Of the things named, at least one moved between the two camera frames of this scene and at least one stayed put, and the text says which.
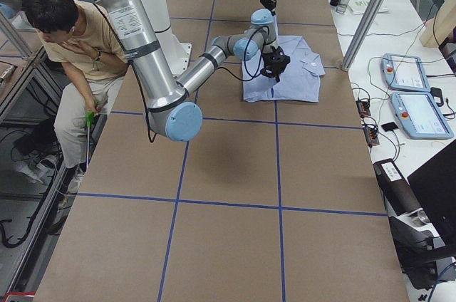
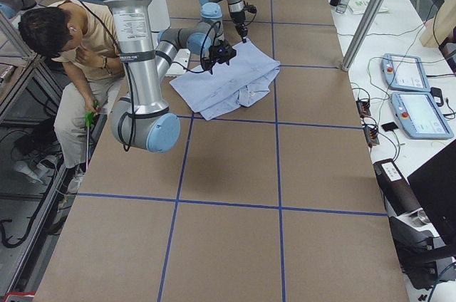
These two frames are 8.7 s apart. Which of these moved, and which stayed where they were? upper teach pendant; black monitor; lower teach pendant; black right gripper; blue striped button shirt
Moved: blue striped button shirt; black right gripper
Stayed: upper teach pendant; black monitor; lower teach pendant
